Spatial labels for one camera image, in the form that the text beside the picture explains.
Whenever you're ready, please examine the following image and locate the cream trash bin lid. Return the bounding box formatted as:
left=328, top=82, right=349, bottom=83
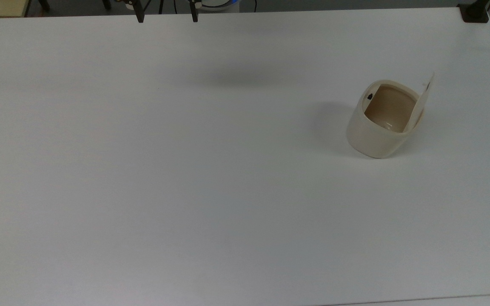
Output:
left=404, top=72, right=436, bottom=133

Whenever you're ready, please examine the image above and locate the cream plastic trash bin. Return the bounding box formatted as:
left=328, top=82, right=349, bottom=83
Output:
left=346, top=79, right=425, bottom=159

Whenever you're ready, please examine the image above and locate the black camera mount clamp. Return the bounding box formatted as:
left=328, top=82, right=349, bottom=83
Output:
left=458, top=0, right=490, bottom=23

